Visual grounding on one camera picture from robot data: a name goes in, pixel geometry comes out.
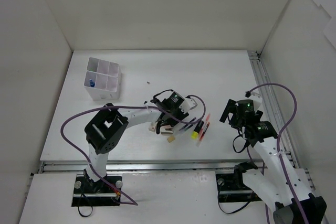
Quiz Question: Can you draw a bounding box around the purple cap pen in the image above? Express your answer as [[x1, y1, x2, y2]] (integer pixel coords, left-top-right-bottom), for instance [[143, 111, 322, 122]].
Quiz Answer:
[[178, 117, 196, 131]]

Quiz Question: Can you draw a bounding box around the teal cap pen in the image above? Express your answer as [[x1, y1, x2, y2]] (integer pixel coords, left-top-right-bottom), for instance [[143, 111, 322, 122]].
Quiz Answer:
[[184, 122, 199, 132]]

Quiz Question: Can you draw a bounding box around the yellow cap black highlighter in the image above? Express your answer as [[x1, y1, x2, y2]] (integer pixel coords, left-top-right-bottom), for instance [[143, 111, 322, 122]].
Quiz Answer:
[[191, 121, 204, 140]]

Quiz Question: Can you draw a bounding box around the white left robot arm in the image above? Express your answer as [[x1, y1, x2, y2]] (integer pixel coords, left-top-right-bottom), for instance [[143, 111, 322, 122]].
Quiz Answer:
[[85, 91, 197, 193]]

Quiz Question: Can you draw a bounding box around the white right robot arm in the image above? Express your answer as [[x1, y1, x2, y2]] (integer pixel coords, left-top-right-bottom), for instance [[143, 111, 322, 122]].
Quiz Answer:
[[220, 99, 327, 223]]

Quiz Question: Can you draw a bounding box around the pink black eraser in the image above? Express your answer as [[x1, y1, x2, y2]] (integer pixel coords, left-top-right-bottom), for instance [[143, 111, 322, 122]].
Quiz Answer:
[[160, 125, 174, 135]]

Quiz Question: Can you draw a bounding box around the pink pen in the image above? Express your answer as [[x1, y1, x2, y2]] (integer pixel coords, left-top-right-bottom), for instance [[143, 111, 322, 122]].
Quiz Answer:
[[203, 113, 211, 129]]

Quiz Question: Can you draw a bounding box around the white eraser red label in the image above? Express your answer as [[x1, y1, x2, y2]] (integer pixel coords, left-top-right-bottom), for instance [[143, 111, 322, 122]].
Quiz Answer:
[[149, 122, 157, 132]]

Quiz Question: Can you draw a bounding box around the small tan eraser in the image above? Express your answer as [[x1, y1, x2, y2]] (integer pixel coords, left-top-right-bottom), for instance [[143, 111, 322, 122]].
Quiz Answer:
[[167, 135, 175, 143]]

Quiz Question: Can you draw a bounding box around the red orange pen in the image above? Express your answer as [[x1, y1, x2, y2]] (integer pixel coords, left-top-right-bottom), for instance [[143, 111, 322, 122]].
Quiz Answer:
[[196, 122, 210, 147]]

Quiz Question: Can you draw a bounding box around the white compartment organizer box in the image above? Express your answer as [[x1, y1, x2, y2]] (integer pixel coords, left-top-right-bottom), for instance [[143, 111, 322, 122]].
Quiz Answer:
[[83, 57, 122, 101]]

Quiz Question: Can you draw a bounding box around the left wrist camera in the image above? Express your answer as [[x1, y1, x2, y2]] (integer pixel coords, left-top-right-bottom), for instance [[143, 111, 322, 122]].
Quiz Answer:
[[179, 98, 197, 113]]

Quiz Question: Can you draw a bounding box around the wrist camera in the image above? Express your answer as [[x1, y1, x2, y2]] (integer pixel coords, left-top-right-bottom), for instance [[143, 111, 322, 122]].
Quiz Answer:
[[179, 98, 197, 113], [245, 91, 263, 111]]

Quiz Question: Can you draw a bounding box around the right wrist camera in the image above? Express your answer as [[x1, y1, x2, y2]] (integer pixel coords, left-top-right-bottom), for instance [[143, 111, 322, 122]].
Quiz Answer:
[[245, 91, 263, 111]]

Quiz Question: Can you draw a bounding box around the aluminium rail right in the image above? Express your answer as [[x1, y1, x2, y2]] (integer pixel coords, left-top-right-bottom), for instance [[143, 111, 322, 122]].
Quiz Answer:
[[247, 51, 299, 168]]

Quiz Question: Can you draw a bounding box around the aluminium rail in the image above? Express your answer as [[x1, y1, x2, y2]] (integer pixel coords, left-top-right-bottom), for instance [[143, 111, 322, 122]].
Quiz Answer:
[[247, 51, 299, 168], [34, 158, 295, 174]]

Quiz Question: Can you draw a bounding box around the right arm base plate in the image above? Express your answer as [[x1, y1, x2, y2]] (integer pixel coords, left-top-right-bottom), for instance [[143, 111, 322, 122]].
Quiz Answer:
[[215, 173, 261, 203]]

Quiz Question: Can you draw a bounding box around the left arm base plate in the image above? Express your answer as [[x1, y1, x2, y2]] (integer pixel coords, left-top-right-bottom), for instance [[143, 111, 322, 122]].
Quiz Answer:
[[71, 175, 120, 207]]

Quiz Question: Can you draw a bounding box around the aluminium rail front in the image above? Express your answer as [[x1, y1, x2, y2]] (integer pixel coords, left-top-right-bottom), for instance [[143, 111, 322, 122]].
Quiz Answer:
[[34, 158, 295, 174]]

